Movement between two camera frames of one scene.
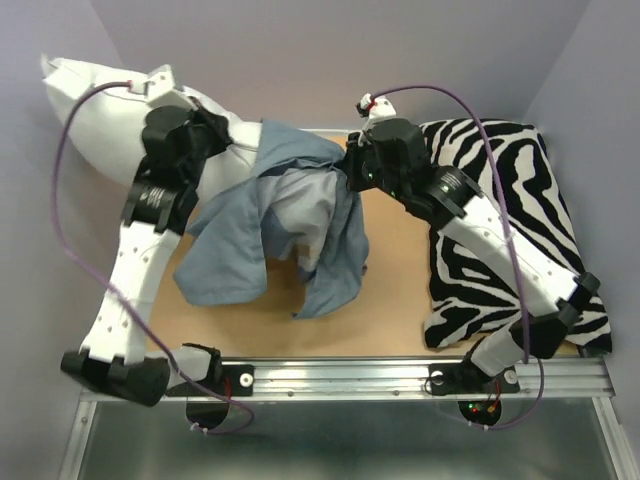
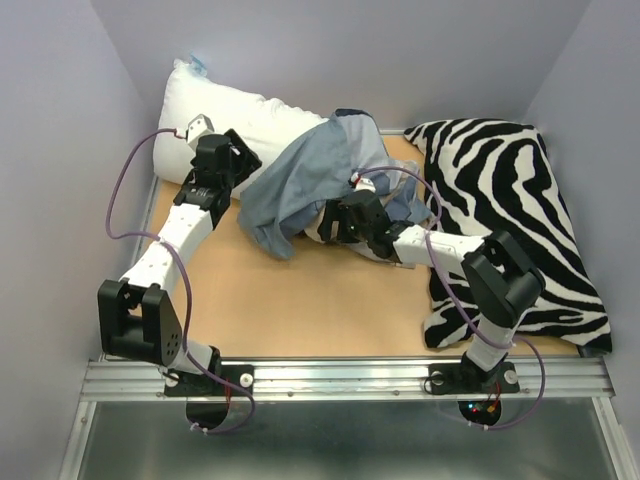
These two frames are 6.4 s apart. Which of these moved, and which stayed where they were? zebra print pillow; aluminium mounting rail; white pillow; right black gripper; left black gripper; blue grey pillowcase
Moved: blue grey pillowcase; right black gripper; left black gripper; white pillow
Stayed: aluminium mounting rail; zebra print pillow
